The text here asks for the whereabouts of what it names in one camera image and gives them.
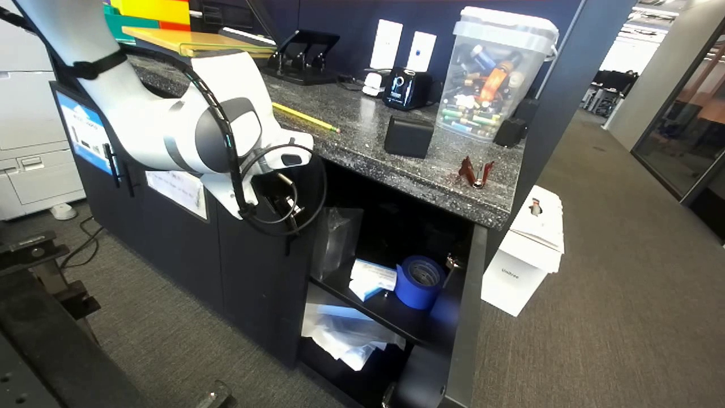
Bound white paper label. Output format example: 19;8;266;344
146;170;209;221

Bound black electric pencil sharpener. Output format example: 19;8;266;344
382;70;432;112

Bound blue white label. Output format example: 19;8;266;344
54;91;115;176

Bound clear plastic storage bin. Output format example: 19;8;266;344
434;8;560;140

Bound black cabinet with granite top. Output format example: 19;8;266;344
76;83;519;408

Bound yellow ruler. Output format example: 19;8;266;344
271;102;339;135

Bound small black box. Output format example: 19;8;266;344
382;118;432;159

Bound colourful stacked folders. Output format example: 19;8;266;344
105;0;275;60

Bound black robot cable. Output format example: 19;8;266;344
110;43;330;241

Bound black desk tray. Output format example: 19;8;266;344
266;29;338;87

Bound black floor cable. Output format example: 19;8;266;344
56;215;108;272

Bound white plastic bags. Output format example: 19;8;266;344
302;287;406;373

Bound blue tape roll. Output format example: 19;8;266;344
395;256;445;310

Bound white filing cabinet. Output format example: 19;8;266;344
0;26;83;221

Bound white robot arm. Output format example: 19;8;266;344
13;0;312;221

